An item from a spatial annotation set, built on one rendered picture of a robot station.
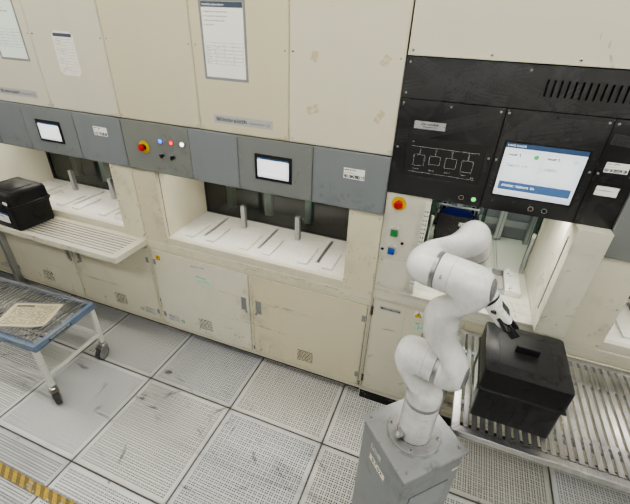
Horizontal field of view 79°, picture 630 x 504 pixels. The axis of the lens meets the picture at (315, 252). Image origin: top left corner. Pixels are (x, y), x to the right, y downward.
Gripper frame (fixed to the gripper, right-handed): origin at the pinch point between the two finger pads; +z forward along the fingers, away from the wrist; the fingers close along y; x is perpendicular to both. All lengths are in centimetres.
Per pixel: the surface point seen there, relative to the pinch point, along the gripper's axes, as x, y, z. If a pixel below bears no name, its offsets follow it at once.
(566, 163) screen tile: -41, 39, -33
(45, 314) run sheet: 219, -19, -128
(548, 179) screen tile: -33, 39, -31
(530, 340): 0.0, 8.6, 13.2
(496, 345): 8.8, 0.2, 4.5
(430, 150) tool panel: -4, 38, -67
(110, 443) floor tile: 204, -48, -47
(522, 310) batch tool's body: 8, 49, 26
